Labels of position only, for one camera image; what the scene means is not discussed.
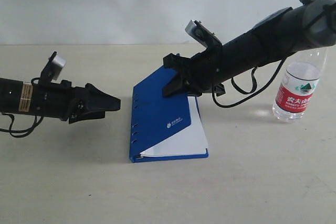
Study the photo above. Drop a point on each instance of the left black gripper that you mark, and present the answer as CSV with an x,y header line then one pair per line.
x,y
67,103

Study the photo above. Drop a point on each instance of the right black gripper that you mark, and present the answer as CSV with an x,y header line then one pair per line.
x,y
194,75

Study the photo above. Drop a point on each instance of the blue ring binder notebook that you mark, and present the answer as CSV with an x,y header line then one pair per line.
x,y
164,129

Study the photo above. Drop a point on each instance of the clear red-label water bottle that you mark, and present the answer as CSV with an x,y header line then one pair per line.
x,y
299,82

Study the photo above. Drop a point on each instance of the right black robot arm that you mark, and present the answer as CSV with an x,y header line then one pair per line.
x,y
276,37

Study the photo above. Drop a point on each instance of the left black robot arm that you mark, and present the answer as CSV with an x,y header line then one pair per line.
x,y
16,97

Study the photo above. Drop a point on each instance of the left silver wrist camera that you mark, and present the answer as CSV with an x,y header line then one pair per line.
x,y
53,68

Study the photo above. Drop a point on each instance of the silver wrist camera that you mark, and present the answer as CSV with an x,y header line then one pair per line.
x,y
53,68
203,36

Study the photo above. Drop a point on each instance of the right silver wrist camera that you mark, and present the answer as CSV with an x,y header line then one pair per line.
x,y
203,36

